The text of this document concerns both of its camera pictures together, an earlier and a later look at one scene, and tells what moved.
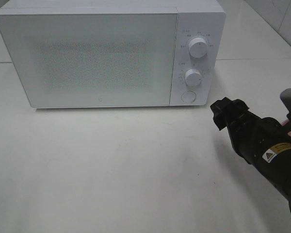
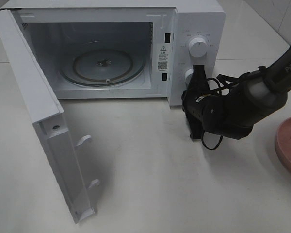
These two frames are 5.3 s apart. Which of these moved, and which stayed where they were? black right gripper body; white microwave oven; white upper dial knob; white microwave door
Moved: white microwave door; black right gripper body
Stayed: white upper dial knob; white microwave oven
